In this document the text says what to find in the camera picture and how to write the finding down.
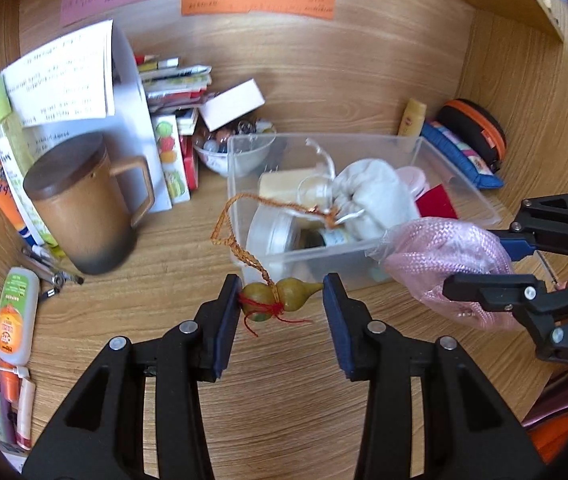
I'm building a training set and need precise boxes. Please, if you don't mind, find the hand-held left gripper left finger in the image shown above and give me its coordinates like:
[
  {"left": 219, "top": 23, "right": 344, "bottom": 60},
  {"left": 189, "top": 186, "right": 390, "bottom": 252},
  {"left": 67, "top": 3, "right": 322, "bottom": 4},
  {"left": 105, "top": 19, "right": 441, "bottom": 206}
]
[{"left": 21, "top": 274, "right": 243, "bottom": 480}]

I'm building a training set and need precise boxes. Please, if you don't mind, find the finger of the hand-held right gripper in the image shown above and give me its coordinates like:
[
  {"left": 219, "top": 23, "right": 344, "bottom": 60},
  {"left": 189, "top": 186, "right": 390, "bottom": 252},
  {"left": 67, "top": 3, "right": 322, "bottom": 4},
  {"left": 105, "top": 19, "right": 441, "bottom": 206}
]
[
  {"left": 442, "top": 267, "right": 568, "bottom": 333},
  {"left": 486, "top": 191, "right": 568, "bottom": 263}
]

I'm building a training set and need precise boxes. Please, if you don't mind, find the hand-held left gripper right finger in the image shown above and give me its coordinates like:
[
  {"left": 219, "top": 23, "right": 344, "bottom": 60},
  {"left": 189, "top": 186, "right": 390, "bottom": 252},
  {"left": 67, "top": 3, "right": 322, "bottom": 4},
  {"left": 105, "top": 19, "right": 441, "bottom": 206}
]
[{"left": 323, "top": 272, "right": 544, "bottom": 480}]

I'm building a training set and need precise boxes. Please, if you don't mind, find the pink rope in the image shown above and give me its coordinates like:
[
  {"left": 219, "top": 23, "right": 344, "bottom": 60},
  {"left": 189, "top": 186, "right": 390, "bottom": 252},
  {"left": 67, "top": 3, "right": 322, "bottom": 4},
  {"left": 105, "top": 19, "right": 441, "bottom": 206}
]
[{"left": 366, "top": 216, "right": 527, "bottom": 332}]

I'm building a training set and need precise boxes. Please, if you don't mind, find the gourd pendant with cord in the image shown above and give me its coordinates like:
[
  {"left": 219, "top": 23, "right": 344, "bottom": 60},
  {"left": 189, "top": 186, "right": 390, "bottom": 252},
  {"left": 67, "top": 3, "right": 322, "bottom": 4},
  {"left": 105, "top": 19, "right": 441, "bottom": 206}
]
[{"left": 212, "top": 192, "right": 342, "bottom": 338}]

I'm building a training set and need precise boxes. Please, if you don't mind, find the clear plastic storage bin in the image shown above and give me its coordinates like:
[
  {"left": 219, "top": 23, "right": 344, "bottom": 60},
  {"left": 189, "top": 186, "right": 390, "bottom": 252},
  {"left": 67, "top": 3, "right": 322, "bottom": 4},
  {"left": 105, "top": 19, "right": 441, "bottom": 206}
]
[{"left": 226, "top": 132, "right": 503, "bottom": 293}]

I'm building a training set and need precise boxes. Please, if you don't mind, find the frosted plastic jar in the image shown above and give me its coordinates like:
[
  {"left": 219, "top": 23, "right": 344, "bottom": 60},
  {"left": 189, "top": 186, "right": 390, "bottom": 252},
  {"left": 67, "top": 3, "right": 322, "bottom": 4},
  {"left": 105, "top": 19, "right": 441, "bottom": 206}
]
[{"left": 246, "top": 207, "right": 325, "bottom": 286}]

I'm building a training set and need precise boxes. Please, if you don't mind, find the pink round compact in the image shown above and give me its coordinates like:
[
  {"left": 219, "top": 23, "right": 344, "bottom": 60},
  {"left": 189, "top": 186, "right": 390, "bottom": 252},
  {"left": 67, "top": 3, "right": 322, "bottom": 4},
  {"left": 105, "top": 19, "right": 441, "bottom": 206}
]
[{"left": 395, "top": 166, "right": 429, "bottom": 196}]

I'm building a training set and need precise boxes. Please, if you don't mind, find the wooden desktop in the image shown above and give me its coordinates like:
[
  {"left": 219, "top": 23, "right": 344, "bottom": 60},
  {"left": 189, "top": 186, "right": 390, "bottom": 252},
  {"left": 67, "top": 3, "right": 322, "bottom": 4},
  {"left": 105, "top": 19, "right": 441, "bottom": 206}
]
[{"left": 0, "top": 125, "right": 568, "bottom": 480}]

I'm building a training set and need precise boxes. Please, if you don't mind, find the red card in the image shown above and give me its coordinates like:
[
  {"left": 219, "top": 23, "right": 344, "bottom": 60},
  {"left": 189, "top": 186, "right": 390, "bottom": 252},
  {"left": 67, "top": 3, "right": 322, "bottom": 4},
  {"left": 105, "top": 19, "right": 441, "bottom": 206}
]
[{"left": 416, "top": 184, "right": 459, "bottom": 221}]

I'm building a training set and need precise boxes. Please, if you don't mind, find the blue pencil case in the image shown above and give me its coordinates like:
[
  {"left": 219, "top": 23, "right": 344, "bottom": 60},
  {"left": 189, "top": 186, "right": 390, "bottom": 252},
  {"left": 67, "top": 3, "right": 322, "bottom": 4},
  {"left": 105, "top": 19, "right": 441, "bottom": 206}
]
[{"left": 420, "top": 120, "right": 505, "bottom": 191}]

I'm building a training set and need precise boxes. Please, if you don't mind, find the black case orange zipper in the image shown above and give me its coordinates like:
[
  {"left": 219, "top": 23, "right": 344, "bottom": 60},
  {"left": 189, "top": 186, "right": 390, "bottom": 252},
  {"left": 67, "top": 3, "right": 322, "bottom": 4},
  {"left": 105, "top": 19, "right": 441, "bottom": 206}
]
[{"left": 436, "top": 98, "right": 507, "bottom": 173}]

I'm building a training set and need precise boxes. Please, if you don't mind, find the white cloth pouch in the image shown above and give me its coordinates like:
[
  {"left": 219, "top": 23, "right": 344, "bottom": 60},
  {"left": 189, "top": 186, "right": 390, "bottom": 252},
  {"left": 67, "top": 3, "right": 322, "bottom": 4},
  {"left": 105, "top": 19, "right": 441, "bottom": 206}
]
[{"left": 331, "top": 158, "right": 421, "bottom": 241}]

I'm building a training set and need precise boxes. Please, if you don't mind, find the yellowish plastic tub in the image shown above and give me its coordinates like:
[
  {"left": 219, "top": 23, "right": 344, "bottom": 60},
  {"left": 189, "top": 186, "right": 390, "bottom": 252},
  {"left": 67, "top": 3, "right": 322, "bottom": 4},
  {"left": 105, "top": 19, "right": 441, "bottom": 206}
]
[{"left": 258, "top": 167, "right": 335, "bottom": 211}]

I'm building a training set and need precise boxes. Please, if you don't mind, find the red book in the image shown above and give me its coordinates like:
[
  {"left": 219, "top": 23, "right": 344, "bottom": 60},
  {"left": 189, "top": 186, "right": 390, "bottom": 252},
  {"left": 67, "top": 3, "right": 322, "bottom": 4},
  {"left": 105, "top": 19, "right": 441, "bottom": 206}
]
[{"left": 176, "top": 107, "right": 199, "bottom": 192}]

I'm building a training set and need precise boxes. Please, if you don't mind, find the yellow sunscreen bottle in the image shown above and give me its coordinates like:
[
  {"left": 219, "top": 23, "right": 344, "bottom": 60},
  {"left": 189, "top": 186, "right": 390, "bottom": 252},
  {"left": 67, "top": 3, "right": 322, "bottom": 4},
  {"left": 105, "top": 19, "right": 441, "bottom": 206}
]
[{"left": 396, "top": 97, "right": 428, "bottom": 137}]

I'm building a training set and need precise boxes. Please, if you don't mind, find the white bowl of beads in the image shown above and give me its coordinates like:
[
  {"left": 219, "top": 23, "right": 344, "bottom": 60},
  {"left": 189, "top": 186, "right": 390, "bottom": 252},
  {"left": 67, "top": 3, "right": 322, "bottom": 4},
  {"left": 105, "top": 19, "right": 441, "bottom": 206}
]
[{"left": 193, "top": 120, "right": 277, "bottom": 178}]

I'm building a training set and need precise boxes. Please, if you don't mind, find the fruit sticker sheet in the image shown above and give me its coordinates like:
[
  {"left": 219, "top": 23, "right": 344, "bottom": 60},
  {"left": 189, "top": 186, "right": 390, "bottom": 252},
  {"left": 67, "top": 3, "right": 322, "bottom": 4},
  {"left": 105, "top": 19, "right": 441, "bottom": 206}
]
[{"left": 151, "top": 114, "right": 187, "bottom": 205}]

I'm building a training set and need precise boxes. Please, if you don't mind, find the brown lidded mug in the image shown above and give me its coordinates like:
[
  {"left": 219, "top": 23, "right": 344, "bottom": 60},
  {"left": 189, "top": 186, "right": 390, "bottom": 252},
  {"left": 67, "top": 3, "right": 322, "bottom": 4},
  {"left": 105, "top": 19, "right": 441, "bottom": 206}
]
[{"left": 23, "top": 131, "right": 155, "bottom": 276}]

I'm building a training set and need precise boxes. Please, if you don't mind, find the white orange lotion tube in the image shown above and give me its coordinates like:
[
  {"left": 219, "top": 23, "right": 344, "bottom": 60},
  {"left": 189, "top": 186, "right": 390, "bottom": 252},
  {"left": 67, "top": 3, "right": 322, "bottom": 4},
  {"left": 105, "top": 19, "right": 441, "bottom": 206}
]
[{"left": 0, "top": 266, "right": 41, "bottom": 366}]

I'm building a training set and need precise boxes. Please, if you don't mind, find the pink lip balm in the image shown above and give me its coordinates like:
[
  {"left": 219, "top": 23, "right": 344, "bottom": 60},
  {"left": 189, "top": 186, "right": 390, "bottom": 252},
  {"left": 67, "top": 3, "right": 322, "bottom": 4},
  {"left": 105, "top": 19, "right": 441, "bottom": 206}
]
[{"left": 16, "top": 377, "right": 37, "bottom": 451}]

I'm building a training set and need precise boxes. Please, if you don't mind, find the white cardboard box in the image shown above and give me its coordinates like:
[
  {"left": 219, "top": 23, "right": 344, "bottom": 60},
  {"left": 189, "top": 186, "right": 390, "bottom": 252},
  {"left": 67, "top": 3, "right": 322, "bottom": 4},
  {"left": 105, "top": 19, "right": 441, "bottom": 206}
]
[{"left": 199, "top": 78, "right": 265, "bottom": 132}]

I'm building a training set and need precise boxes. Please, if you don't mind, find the stack of sticker books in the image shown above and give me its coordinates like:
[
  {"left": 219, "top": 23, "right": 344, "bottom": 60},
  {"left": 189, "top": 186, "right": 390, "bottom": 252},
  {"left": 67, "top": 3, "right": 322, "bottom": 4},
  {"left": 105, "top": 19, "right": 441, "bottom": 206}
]
[{"left": 134, "top": 53, "right": 213, "bottom": 126}]

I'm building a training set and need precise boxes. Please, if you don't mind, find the white paper folder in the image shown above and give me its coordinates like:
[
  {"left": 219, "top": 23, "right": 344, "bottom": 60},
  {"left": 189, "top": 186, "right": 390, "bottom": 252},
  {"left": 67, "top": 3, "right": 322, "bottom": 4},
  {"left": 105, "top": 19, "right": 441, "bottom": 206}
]
[{"left": 0, "top": 35, "right": 172, "bottom": 213}]

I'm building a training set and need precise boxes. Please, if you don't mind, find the green white packet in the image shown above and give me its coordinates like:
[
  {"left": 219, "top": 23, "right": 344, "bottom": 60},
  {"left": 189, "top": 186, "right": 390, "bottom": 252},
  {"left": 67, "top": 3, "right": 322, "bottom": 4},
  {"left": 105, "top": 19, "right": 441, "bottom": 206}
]
[{"left": 0, "top": 74, "right": 62, "bottom": 251}]

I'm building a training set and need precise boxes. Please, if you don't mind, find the handwritten white paper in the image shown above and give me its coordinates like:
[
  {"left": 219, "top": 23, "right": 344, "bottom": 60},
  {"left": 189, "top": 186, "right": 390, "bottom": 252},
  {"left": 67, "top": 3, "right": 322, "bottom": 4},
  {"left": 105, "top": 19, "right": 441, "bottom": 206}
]
[{"left": 1, "top": 20, "right": 116, "bottom": 128}]

